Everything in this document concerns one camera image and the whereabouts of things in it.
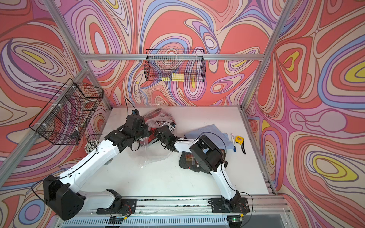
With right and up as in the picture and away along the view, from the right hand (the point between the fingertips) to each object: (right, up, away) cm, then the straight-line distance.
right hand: (157, 135), depth 98 cm
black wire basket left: (-45, +11, -24) cm, 52 cm away
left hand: (-2, +7, -18) cm, 19 cm away
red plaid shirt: (+23, -13, -14) cm, 29 cm away
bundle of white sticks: (-32, -3, -21) cm, 39 cm away
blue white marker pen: (+54, -5, 0) cm, 54 cm away
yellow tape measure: (+58, -3, 0) cm, 58 cm away
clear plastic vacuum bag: (-4, -10, -2) cm, 11 cm away
